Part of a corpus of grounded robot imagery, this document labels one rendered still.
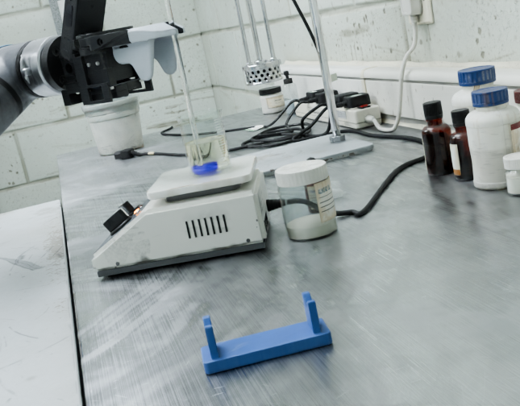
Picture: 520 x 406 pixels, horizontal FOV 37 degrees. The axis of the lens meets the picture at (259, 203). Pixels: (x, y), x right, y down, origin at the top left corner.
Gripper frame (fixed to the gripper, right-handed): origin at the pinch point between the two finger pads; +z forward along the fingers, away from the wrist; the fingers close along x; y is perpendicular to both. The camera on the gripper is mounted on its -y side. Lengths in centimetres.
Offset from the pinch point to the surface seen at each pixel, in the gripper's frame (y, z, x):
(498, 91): 14.3, 26.4, -23.3
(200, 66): 18, -169, -183
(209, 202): 19.3, 3.5, 3.5
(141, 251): 23.5, -3.3, 8.7
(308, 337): 24.7, 27.6, 20.4
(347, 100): 20, -23, -67
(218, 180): 17.1, 4.5, 2.4
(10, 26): -12, -211, -125
